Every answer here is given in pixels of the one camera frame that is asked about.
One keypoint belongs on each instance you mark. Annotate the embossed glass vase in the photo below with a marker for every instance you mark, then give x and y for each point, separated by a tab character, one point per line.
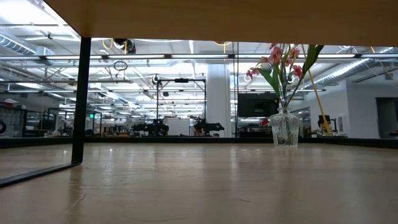
284	127

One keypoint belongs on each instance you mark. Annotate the wooden shelf with black legs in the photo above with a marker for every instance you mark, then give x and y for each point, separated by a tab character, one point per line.
217	18

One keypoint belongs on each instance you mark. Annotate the pink artificial flower bunch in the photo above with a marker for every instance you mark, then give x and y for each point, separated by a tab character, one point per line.
276	56

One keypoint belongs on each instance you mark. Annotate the black background robot arm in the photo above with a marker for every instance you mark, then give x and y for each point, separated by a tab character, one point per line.
208	127

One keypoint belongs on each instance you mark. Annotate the person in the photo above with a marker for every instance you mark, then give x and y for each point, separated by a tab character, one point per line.
321	126

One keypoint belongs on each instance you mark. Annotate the black frame station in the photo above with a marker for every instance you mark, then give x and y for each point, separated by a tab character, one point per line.
181	80

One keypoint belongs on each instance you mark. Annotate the black wall monitor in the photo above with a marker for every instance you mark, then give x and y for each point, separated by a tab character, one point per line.
256	104

